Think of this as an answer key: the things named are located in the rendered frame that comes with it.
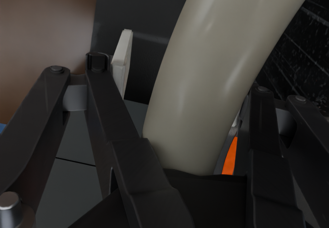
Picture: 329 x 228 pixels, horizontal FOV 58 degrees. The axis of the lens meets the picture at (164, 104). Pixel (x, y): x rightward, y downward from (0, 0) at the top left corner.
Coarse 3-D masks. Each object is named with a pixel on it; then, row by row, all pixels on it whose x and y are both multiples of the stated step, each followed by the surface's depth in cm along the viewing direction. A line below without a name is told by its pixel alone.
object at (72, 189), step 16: (80, 112) 100; (144, 112) 109; (80, 128) 92; (64, 144) 84; (80, 144) 86; (64, 160) 79; (80, 160) 80; (64, 176) 74; (80, 176) 75; (96, 176) 77; (48, 192) 69; (64, 192) 70; (80, 192) 71; (96, 192) 72; (48, 208) 65; (64, 208) 66; (80, 208) 67; (48, 224) 62; (64, 224) 63
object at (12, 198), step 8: (8, 192) 7; (0, 200) 7; (8, 200) 7; (16, 200) 7; (0, 208) 7; (8, 208) 7; (16, 208) 7; (24, 208) 8; (0, 216) 7; (8, 216) 7; (16, 216) 7; (24, 216) 8; (32, 216) 8; (0, 224) 7; (8, 224) 7; (16, 224) 7; (24, 224) 8; (32, 224) 8
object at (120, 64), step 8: (128, 32) 20; (120, 40) 19; (128, 40) 19; (120, 48) 17; (128, 48) 18; (120, 56) 16; (128, 56) 18; (112, 64) 15; (120, 64) 15; (128, 64) 20; (112, 72) 15; (120, 72) 15; (128, 72) 21; (120, 80) 16; (120, 88) 16
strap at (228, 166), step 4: (236, 140) 119; (232, 144) 120; (232, 148) 121; (228, 152) 122; (232, 152) 122; (228, 156) 123; (232, 156) 123; (228, 160) 124; (232, 160) 124; (224, 164) 125; (228, 164) 125; (232, 164) 125; (224, 168) 126; (228, 168) 126; (232, 168) 126; (224, 172) 127; (228, 172) 127; (232, 172) 127
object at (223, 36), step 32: (192, 0) 8; (224, 0) 8; (256, 0) 7; (288, 0) 7; (192, 32) 8; (224, 32) 8; (256, 32) 8; (192, 64) 8; (224, 64) 8; (256, 64) 8; (160, 96) 9; (192, 96) 9; (224, 96) 9; (160, 128) 10; (192, 128) 9; (224, 128) 9; (160, 160) 10; (192, 160) 10
